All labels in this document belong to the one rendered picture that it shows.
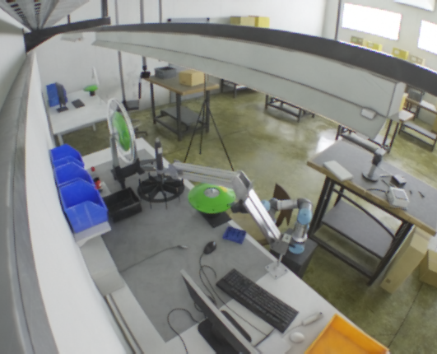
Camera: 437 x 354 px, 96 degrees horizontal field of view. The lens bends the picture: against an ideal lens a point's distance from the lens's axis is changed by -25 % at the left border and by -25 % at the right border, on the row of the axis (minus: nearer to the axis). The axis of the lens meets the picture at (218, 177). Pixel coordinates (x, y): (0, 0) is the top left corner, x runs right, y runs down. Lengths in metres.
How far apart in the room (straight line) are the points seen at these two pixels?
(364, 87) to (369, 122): 0.05
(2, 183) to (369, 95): 0.42
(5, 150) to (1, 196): 0.10
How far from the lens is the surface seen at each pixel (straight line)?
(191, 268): 1.51
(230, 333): 0.99
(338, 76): 0.39
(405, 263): 2.70
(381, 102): 0.36
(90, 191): 1.50
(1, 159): 0.30
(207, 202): 1.64
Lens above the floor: 2.16
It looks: 35 degrees down
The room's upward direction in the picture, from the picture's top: 2 degrees clockwise
